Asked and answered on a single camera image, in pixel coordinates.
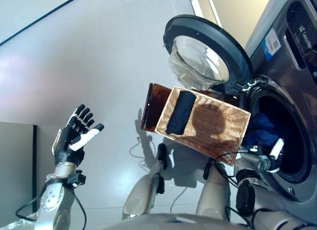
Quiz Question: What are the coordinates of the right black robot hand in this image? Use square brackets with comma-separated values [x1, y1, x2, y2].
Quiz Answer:
[262, 138, 285, 172]

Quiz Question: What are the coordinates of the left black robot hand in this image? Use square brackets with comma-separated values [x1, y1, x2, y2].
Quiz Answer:
[51, 104, 105, 167]

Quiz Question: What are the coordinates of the blue garment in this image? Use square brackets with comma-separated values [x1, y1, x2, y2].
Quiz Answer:
[247, 112, 278, 152]

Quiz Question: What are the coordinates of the grey front-load washing machine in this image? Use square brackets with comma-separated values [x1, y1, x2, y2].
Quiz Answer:
[236, 0, 317, 230]

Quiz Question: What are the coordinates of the grey cabinet with black edge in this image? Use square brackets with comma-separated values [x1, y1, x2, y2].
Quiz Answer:
[0, 122, 38, 216]

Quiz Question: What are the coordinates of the rectangular wicker basket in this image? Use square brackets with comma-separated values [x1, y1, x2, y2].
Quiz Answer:
[155, 86, 252, 166]

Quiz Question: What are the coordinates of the right silver robot leg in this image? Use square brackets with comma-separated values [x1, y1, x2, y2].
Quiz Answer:
[197, 162, 231, 221]

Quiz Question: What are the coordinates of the large black rolled garment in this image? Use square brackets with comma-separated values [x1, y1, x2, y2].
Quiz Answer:
[165, 91, 196, 136]

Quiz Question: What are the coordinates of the grey robot torso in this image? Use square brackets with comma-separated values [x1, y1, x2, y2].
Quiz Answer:
[104, 212, 248, 230]

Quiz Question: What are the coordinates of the blue barcode sticker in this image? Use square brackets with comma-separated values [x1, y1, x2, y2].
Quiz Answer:
[262, 28, 281, 63]

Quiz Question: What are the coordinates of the round glass washer door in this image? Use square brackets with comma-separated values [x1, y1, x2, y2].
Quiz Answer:
[162, 14, 253, 91]

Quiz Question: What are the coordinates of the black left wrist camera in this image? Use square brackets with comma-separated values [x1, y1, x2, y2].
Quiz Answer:
[66, 170, 87, 187]

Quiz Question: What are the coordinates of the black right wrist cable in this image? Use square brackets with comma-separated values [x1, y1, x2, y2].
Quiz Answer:
[213, 150, 251, 187]

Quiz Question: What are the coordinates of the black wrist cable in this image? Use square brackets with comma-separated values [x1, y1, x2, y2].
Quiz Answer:
[213, 150, 251, 187]
[15, 183, 88, 230]

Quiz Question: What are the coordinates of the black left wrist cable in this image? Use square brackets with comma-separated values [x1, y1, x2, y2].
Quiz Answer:
[15, 183, 88, 230]

